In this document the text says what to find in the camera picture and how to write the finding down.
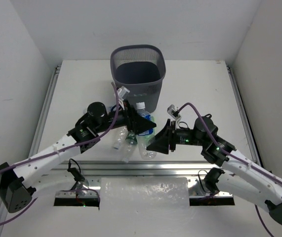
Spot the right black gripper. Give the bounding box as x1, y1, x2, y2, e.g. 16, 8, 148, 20
146, 118, 206, 154

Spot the clear bottle colourful label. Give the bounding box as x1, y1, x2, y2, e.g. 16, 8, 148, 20
82, 106, 115, 115

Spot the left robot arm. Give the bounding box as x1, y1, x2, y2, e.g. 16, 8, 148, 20
0, 100, 156, 213

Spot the clear bottle white cap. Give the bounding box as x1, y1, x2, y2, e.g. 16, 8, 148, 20
113, 126, 127, 150

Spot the clear bottle dark green label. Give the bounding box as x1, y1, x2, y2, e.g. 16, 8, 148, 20
122, 132, 137, 163

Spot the right aluminium side rail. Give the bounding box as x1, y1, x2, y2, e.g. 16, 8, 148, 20
226, 64, 264, 167

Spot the grey mesh waste bin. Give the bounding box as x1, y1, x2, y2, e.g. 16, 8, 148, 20
110, 44, 166, 113

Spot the clear bottle blue label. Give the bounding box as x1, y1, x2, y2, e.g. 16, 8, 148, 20
136, 102, 157, 160

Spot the aluminium front rail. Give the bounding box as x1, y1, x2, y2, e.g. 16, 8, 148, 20
24, 159, 279, 198

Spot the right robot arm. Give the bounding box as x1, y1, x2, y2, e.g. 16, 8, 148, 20
147, 115, 282, 225

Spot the left aluminium side rail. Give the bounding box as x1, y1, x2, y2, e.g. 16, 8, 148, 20
27, 64, 62, 160

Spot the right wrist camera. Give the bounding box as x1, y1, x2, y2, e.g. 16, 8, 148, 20
167, 104, 181, 123

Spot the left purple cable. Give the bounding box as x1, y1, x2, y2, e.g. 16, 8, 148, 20
0, 82, 128, 227

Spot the aluminium side rail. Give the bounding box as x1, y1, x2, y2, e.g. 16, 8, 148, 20
27, 64, 62, 160
226, 64, 264, 167

